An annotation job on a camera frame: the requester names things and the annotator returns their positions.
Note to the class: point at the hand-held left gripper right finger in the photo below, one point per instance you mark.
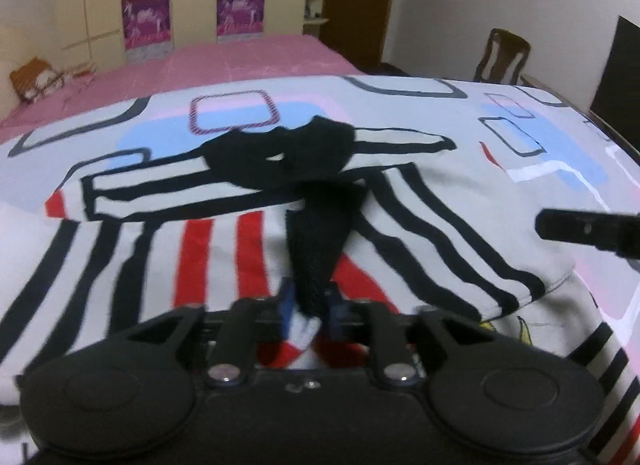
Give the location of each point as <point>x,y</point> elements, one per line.
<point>334,312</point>

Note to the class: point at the black red white striped sweater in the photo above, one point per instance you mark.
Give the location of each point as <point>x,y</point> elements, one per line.
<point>280,165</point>

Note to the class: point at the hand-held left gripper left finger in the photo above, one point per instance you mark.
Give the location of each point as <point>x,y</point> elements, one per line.
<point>287,307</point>

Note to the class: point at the purple wardrobe poster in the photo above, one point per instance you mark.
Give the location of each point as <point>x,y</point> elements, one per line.
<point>240,10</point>
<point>147,20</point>

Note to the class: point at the brown wooden door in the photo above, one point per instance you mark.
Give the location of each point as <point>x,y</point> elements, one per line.
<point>360,5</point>

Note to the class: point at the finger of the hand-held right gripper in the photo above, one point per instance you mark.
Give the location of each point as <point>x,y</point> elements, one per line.
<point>580,227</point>

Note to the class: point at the black screen panel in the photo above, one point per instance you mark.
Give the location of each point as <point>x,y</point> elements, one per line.
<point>622,75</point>

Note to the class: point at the wooden chair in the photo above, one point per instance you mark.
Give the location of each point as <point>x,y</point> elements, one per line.
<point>500,57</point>

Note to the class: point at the orange and white pillow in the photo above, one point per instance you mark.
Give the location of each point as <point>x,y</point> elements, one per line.
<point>37,80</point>

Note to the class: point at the striped cloth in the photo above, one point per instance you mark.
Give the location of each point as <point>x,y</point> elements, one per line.
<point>612,370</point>

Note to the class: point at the printed blanket with square outlines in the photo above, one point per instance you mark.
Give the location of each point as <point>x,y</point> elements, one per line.
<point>550,155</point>

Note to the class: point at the wooden table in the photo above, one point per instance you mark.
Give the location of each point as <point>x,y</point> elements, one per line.
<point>550,87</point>

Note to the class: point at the pink bedsheet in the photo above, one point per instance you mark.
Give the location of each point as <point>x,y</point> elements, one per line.
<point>210,65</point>

